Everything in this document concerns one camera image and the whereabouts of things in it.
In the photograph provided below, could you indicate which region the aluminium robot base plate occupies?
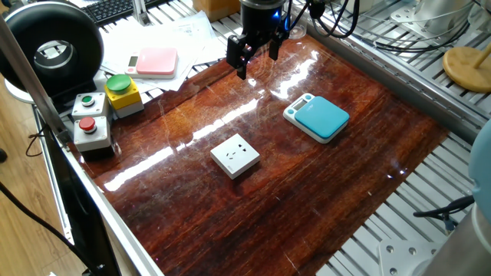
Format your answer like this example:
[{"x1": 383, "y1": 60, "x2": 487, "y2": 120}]
[{"x1": 377, "y1": 239, "x2": 442, "y2": 276}]

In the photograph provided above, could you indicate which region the silver metal stand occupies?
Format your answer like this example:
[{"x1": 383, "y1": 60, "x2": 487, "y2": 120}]
[{"x1": 131, "y1": 0, "x2": 153, "y2": 27}]

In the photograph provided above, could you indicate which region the blue white kitchen scale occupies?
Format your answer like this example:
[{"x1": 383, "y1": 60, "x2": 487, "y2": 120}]
[{"x1": 282, "y1": 92, "x2": 351, "y2": 145}]

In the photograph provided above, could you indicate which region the black computer keyboard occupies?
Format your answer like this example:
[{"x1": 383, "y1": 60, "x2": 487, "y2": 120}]
[{"x1": 80, "y1": 0, "x2": 170, "y2": 26}]

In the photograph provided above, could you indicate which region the black ring lamp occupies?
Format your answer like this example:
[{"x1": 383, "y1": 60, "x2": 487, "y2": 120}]
[{"x1": 0, "y1": 1, "x2": 105, "y2": 105}]

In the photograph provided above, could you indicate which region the grey box red button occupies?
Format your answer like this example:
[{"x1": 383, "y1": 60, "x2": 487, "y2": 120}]
[{"x1": 73, "y1": 115, "x2": 113, "y2": 153}]

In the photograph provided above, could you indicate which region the thin black wire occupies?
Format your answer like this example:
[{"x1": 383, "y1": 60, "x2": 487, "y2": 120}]
[{"x1": 25, "y1": 123, "x2": 48, "y2": 158}]

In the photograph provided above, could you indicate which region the white wall socket block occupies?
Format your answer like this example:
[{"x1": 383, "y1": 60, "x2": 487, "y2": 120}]
[{"x1": 209, "y1": 133, "x2": 261, "y2": 180}]

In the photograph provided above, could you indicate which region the grey box small green button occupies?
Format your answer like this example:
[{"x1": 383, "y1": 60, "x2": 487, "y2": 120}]
[{"x1": 71, "y1": 91, "x2": 112, "y2": 120}]

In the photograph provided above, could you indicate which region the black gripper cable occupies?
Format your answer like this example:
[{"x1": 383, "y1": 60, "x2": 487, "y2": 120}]
[{"x1": 285, "y1": 0, "x2": 361, "y2": 39}]

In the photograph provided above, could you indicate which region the white paper sheets pile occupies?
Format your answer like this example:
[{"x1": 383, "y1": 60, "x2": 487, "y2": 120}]
[{"x1": 97, "y1": 10, "x2": 228, "y2": 93}]

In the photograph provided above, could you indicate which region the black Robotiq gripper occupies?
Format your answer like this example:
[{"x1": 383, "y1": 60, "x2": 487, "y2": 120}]
[{"x1": 226, "y1": 0, "x2": 289, "y2": 81}]

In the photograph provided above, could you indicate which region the black floor cable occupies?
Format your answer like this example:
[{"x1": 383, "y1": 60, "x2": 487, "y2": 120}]
[{"x1": 0, "y1": 182, "x2": 95, "y2": 276}]

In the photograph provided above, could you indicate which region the brown cardboard box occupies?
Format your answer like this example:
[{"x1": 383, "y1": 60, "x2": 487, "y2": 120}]
[{"x1": 192, "y1": 0, "x2": 242, "y2": 23}]

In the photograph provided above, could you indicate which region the black flat panel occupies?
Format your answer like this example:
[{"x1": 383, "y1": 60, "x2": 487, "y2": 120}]
[{"x1": 41, "y1": 126, "x2": 122, "y2": 276}]

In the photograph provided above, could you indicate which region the round wooden stand base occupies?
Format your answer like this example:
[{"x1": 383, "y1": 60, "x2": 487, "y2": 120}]
[{"x1": 442, "y1": 41, "x2": 491, "y2": 94}]

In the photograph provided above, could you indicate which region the yellow box big green button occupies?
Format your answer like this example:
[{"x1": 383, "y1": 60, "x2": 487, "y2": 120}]
[{"x1": 104, "y1": 74, "x2": 145, "y2": 119}]

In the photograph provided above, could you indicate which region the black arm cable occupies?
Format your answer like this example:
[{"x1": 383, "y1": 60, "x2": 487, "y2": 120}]
[{"x1": 413, "y1": 195, "x2": 476, "y2": 232}]

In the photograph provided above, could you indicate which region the silver metal mount with plate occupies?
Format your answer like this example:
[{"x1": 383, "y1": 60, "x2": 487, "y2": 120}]
[{"x1": 390, "y1": 0, "x2": 476, "y2": 40}]

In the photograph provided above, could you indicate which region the aluminium table edge rail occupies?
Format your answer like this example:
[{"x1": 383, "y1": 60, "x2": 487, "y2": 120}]
[{"x1": 57, "y1": 133, "x2": 166, "y2": 276}]

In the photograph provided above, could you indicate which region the glossy brown wood-grain mat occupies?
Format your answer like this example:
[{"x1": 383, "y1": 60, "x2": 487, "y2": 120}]
[{"x1": 68, "y1": 34, "x2": 450, "y2": 276}]

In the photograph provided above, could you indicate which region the grey aluminium frame post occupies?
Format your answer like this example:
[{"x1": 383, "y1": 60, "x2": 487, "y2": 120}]
[{"x1": 0, "y1": 15, "x2": 73, "y2": 146}]

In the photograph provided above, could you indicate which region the black cable bundle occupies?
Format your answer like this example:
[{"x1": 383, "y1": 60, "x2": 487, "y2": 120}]
[{"x1": 374, "y1": 18, "x2": 472, "y2": 54}]

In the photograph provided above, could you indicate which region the pink white kitchen scale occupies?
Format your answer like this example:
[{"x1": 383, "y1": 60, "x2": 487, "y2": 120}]
[{"x1": 124, "y1": 47, "x2": 180, "y2": 81}]

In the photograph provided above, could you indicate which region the clear glass beaker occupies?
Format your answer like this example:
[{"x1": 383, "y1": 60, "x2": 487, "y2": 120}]
[{"x1": 287, "y1": 15, "x2": 308, "y2": 41}]

